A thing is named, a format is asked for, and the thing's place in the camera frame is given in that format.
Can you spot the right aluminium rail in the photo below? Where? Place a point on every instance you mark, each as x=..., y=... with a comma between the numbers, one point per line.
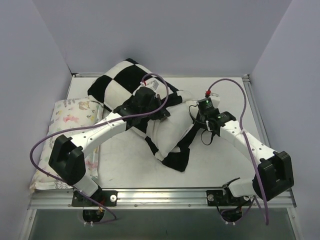
x=255, y=110

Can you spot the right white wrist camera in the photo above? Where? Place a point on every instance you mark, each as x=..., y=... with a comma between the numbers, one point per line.
x=215, y=98

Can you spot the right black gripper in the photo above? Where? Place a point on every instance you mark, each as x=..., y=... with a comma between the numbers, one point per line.
x=200, y=120

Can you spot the black white checkered pillowcase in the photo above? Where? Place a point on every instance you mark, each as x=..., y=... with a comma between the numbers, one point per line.
x=121, y=82

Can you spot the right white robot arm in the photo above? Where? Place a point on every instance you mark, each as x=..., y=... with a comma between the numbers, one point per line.
x=273, y=170

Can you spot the aluminium rail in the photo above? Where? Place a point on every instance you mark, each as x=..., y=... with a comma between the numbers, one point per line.
x=131, y=198
x=255, y=110

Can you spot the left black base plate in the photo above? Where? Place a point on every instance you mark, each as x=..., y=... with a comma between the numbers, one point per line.
x=108, y=198

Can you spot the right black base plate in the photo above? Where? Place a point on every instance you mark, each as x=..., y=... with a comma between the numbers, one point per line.
x=223, y=198

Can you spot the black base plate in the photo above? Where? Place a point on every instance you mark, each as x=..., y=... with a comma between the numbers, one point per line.
x=223, y=198
x=108, y=198

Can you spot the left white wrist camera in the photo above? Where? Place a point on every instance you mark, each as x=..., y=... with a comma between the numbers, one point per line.
x=153, y=85

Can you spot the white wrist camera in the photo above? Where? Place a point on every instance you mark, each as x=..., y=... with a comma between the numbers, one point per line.
x=153, y=85
x=215, y=98

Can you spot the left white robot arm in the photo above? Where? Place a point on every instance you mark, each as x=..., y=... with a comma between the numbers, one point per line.
x=100, y=135

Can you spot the floral patterned pillow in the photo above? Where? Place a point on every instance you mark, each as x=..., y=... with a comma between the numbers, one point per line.
x=70, y=117

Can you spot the front aluminium rail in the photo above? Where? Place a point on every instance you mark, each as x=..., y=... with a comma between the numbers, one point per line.
x=131, y=198

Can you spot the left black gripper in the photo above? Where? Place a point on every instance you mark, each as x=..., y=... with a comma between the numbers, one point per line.
x=159, y=107

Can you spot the white pillow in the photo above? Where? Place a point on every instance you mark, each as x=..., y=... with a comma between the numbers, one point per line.
x=164, y=135

